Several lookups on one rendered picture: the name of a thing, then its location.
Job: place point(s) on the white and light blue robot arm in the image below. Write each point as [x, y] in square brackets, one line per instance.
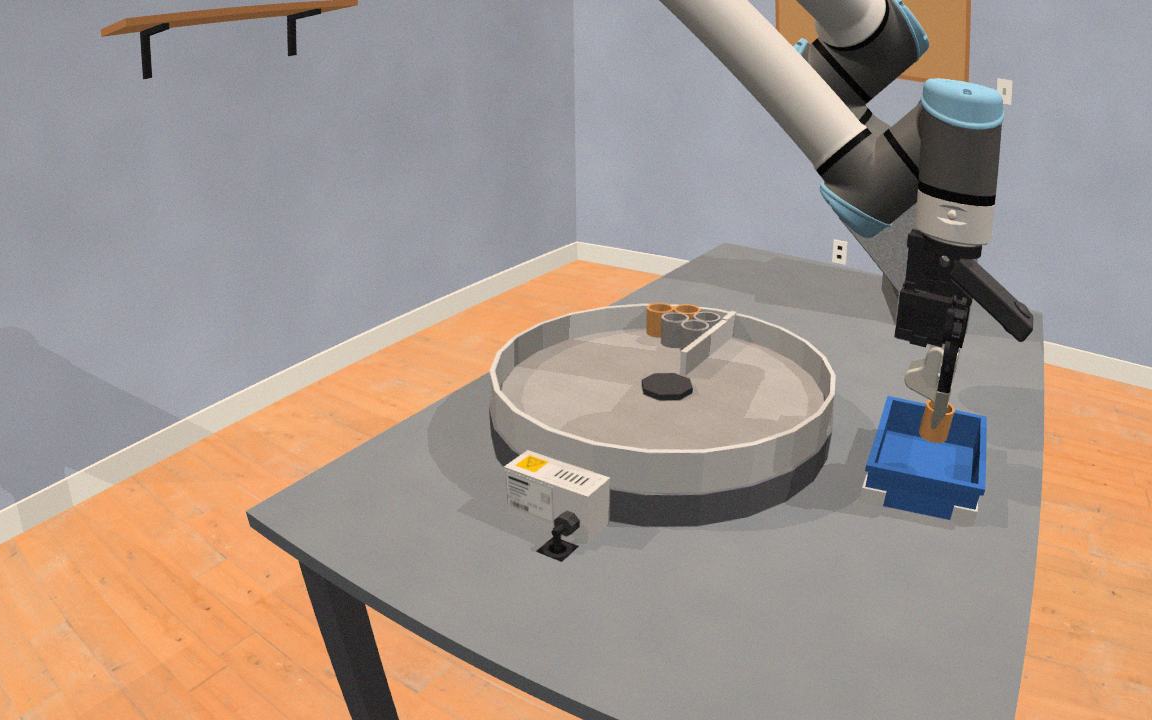
[870, 181]

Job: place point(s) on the blue crate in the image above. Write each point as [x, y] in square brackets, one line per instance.
[962, 456]

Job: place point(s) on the bronze bushing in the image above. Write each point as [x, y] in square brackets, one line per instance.
[689, 310]
[654, 318]
[940, 433]

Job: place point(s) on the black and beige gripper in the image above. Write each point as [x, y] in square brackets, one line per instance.
[933, 312]

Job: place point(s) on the grey metal sleeve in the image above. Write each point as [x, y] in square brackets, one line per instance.
[708, 317]
[671, 330]
[691, 330]

